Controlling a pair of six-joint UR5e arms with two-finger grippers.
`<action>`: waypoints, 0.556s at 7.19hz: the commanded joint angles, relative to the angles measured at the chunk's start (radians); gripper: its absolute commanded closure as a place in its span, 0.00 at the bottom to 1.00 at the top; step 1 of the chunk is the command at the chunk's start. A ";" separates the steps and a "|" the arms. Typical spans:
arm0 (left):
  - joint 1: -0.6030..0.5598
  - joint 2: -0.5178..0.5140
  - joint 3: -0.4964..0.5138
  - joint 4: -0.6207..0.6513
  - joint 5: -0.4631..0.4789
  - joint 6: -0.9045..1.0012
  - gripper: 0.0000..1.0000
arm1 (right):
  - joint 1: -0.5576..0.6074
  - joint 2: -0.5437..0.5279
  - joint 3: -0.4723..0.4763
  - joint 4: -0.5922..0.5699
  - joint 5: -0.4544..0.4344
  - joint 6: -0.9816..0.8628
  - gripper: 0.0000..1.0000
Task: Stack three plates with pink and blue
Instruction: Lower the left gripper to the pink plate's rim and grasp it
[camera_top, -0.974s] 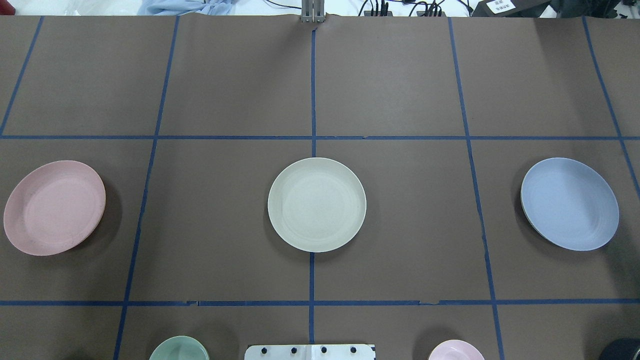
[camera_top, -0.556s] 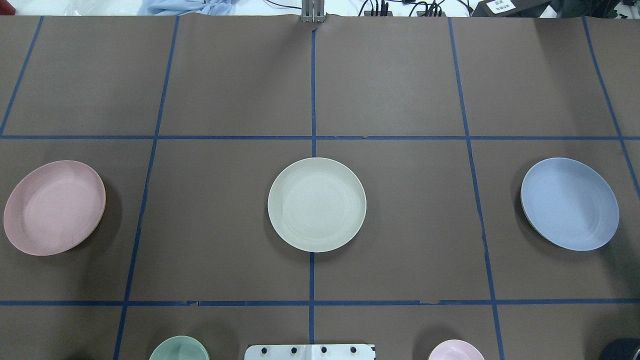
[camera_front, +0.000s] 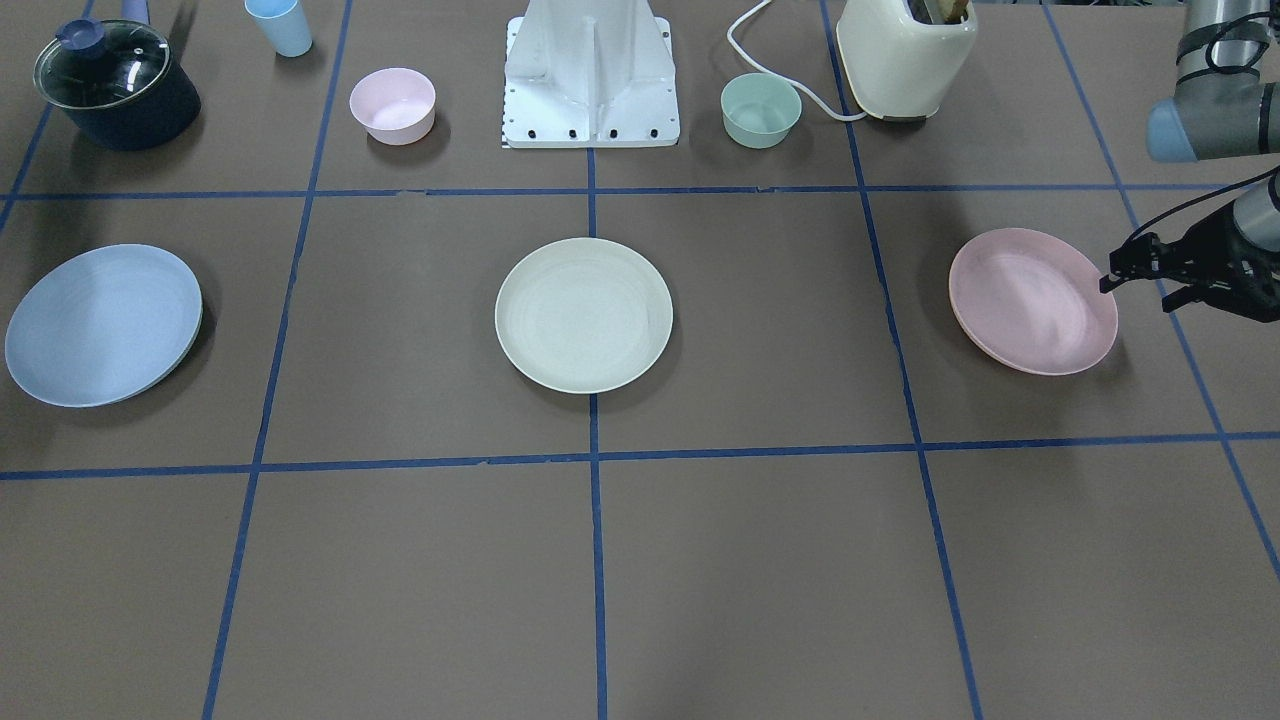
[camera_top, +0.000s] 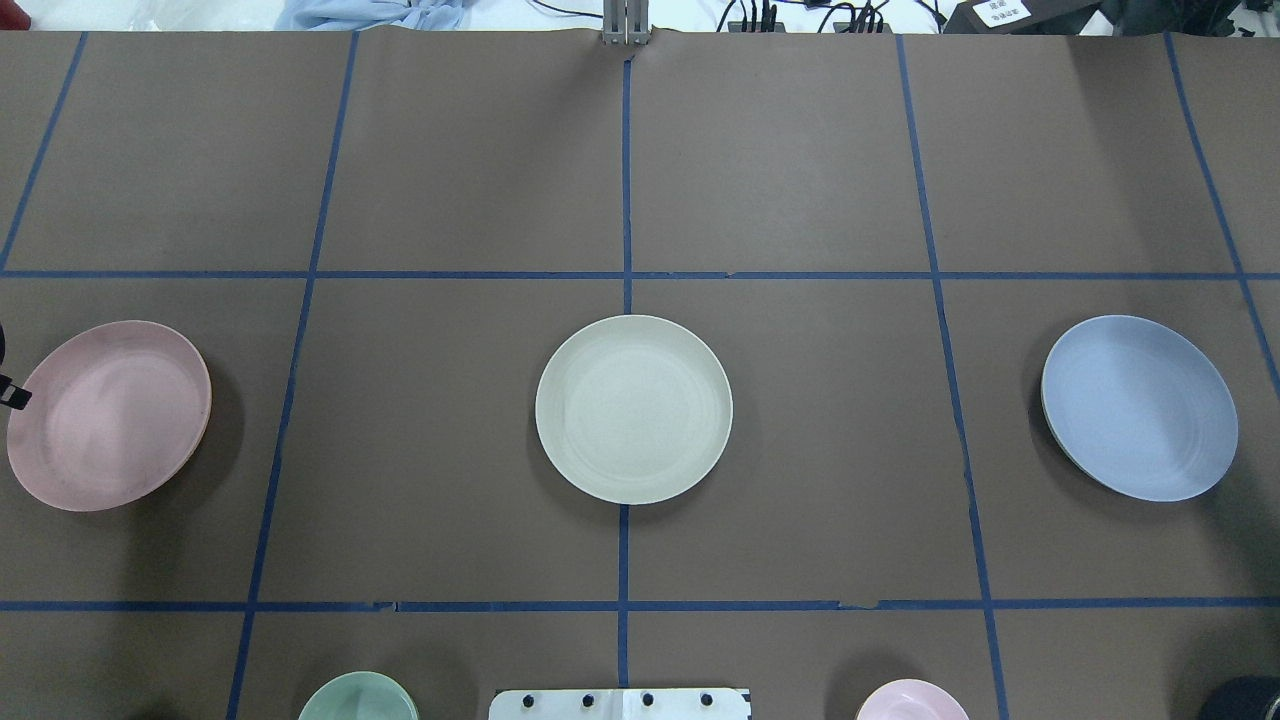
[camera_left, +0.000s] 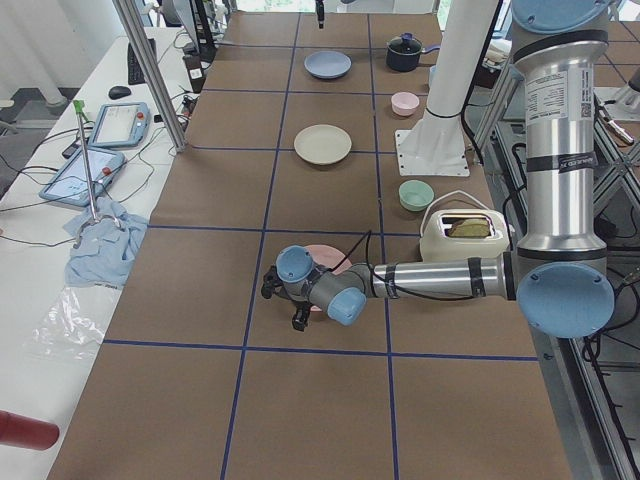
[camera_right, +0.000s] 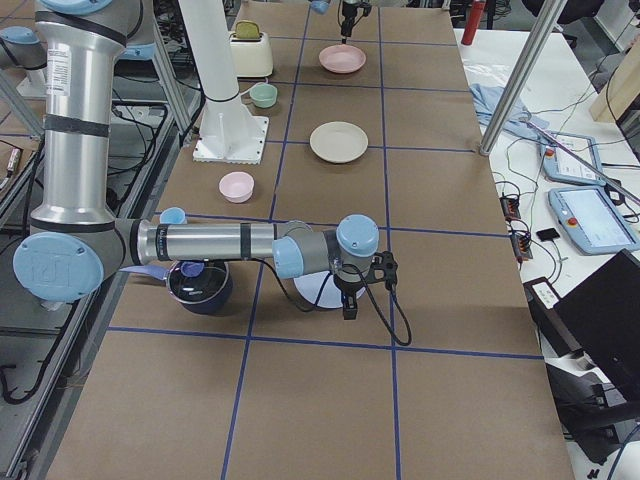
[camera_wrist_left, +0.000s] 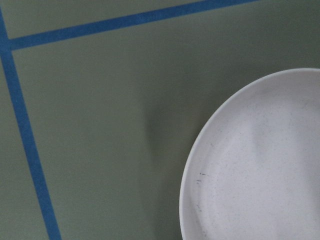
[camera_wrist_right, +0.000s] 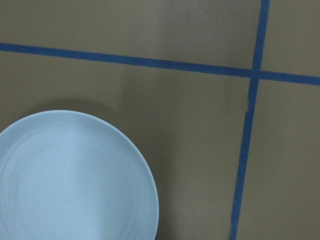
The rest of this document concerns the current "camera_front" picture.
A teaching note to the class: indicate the blue plate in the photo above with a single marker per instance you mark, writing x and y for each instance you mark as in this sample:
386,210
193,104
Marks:
104,326

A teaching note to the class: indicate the dark blue pot with lid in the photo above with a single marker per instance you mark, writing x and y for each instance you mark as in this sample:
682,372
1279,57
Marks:
119,80

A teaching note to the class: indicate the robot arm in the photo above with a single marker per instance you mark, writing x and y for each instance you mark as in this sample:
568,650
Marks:
1220,108

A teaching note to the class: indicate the pink bowl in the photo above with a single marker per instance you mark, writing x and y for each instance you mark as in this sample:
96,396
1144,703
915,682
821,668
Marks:
396,106

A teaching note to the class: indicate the bread slice in toaster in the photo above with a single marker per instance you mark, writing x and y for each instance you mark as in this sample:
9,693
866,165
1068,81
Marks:
939,12

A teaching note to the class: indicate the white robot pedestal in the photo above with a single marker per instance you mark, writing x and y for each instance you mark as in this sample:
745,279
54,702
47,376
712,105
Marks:
589,75

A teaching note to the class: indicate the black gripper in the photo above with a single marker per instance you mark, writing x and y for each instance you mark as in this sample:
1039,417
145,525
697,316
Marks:
1216,244

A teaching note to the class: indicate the pink plate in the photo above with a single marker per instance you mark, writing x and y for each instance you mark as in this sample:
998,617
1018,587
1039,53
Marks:
1032,302

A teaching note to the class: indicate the green bowl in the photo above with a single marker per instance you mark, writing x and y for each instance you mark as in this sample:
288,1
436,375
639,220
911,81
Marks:
758,110

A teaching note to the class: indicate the light blue cup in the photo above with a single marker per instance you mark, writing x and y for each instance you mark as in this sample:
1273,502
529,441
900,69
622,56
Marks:
284,24

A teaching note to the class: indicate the cream toaster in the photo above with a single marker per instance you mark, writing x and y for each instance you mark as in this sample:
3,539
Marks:
900,70

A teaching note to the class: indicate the cream plate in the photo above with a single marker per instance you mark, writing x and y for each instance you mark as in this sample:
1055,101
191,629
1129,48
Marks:
584,315

